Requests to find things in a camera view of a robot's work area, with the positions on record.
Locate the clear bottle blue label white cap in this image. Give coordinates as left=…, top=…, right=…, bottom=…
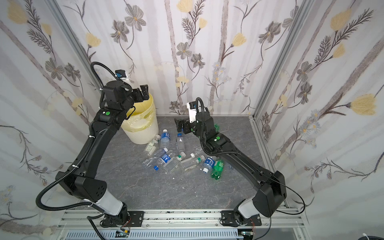
left=203, top=156, right=216, bottom=174

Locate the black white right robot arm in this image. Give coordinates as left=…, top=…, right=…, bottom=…
left=175, top=98, right=290, bottom=225

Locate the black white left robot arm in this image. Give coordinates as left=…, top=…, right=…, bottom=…
left=36, top=62, right=150, bottom=228

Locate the white bin yellow bag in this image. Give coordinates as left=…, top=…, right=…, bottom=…
left=121, top=94, right=159, bottom=145

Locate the small green bottle yellow cap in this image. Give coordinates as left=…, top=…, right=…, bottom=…
left=214, top=124, right=220, bottom=132

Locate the clear bottle blue label upright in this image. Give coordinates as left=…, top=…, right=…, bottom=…
left=160, top=129, right=171, bottom=149

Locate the clear square bottle white cap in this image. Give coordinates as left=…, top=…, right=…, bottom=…
left=144, top=135, right=161, bottom=157
left=181, top=155, right=205, bottom=171

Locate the clear square bottle green band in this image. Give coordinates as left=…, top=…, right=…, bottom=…
left=163, top=152, right=186, bottom=173

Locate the crushed clear bottle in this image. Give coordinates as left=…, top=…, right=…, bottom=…
left=142, top=147, right=169, bottom=168

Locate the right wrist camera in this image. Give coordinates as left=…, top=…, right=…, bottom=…
left=187, top=101, right=197, bottom=123

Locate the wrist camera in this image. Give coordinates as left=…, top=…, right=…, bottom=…
left=115, top=70, right=132, bottom=84
left=187, top=101, right=197, bottom=123

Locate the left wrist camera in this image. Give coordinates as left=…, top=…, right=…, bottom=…
left=115, top=70, right=132, bottom=84

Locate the aluminium mounting rail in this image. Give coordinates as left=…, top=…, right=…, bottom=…
left=56, top=209, right=307, bottom=240

